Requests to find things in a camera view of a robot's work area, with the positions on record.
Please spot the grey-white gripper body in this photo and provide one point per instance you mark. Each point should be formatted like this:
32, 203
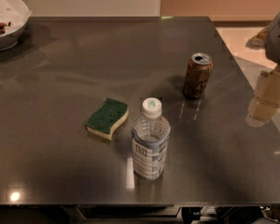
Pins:
279, 46

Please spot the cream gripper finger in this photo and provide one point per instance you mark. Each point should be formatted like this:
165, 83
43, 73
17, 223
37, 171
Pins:
266, 100

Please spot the clear blue-label plastic bottle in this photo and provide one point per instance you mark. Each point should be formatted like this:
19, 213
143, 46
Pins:
150, 140

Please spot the brown soda can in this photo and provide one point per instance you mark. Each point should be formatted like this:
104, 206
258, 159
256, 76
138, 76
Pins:
198, 72

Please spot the green and yellow sponge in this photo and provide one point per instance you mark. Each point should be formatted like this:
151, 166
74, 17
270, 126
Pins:
107, 118

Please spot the white bowl with food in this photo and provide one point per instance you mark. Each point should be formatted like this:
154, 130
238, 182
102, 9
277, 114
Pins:
14, 15

